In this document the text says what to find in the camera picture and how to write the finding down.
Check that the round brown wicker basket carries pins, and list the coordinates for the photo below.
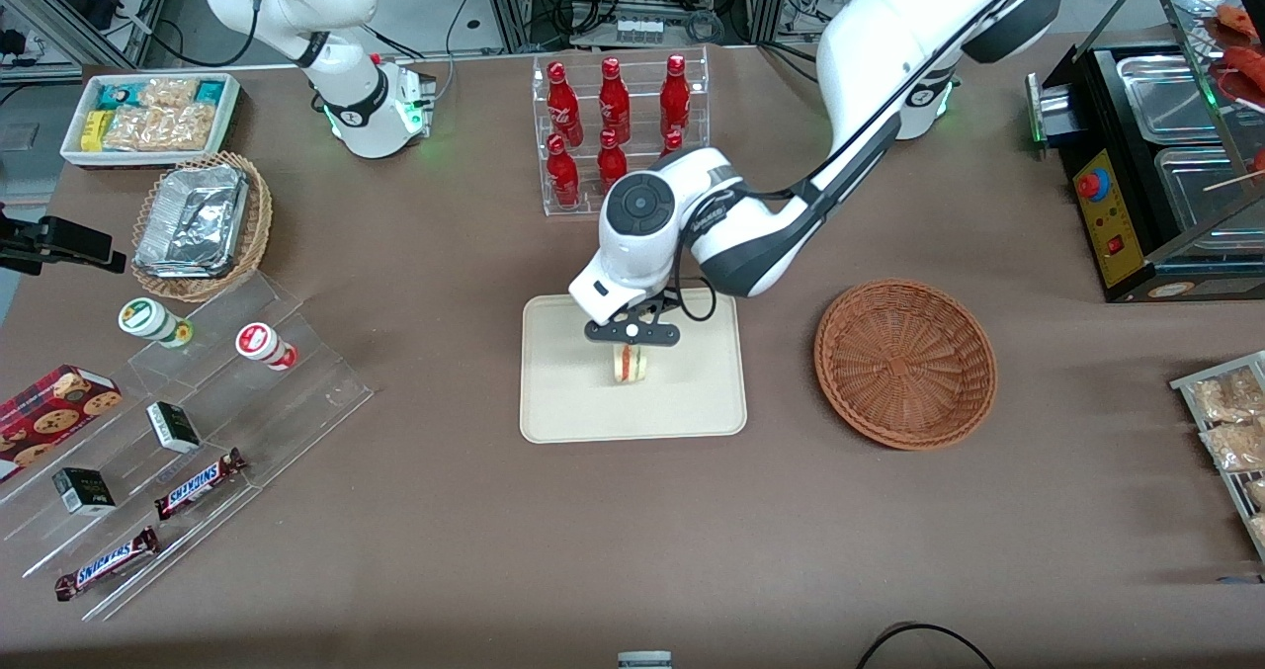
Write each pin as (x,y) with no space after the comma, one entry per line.
(904,363)

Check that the bagged crispy snack pack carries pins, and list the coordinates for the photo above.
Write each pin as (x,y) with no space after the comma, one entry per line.
(1225,397)
(1259,530)
(1235,446)
(1257,492)

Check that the metal shelf frame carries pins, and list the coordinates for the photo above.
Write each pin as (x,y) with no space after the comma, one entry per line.
(153,7)

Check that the snickers chocolate bar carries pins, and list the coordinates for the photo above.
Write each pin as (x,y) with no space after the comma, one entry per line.
(106,563)
(198,483)

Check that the triangle sandwich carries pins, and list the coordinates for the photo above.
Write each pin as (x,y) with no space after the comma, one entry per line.
(632,365)

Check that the red sausage skewer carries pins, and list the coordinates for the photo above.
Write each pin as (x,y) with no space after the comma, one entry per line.
(1247,78)
(1243,22)

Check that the red cola bottle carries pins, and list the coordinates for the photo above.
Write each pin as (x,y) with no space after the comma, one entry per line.
(611,155)
(613,101)
(673,141)
(561,101)
(675,96)
(562,175)

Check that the red lid white cup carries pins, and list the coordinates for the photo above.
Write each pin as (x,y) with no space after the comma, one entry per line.
(259,343)

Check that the small grey device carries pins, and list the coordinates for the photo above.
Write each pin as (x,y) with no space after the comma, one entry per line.
(644,660)

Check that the white snack bin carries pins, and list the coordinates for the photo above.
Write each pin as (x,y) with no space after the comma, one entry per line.
(74,155)

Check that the black clamp mount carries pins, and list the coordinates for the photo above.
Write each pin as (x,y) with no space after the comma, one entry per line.
(69,242)

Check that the clear rice cracker pack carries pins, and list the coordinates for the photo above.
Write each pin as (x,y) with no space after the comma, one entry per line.
(158,127)
(170,92)

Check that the green lid white cup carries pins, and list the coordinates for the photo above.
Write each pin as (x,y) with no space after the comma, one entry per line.
(148,318)

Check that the clear acrylic bottle rack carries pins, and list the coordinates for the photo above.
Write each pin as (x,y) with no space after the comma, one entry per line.
(553,209)

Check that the teal snack packet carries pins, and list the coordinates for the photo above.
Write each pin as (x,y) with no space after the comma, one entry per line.
(119,94)
(210,92)

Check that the aluminium foil container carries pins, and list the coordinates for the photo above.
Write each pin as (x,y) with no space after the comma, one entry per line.
(193,219)

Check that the cream plastic tray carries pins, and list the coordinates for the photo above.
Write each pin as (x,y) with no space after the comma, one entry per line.
(573,402)

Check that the red cookie box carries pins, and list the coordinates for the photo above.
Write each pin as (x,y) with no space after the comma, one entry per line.
(49,417)

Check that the clear acrylic stepped stand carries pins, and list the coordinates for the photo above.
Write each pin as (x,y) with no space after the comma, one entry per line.
(296,392)

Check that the grey power strip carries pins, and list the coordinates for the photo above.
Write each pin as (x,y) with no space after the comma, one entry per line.
(637,30)

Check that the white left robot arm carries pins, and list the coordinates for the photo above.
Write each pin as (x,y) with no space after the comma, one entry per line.
(870,37)

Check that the steel food pan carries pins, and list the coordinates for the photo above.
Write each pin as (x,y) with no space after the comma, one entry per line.
(1166,96)
(1196,195)

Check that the black food warmer machine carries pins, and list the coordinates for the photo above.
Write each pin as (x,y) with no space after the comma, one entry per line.
(1112,224)

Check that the yellow snack packet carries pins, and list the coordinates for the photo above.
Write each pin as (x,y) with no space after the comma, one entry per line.
(94,130)

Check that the small black box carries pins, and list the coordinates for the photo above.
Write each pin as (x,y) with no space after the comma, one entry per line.
(173,428)
(84,491)

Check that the oval light wicker basket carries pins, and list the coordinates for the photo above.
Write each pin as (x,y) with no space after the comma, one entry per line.
(259,224)

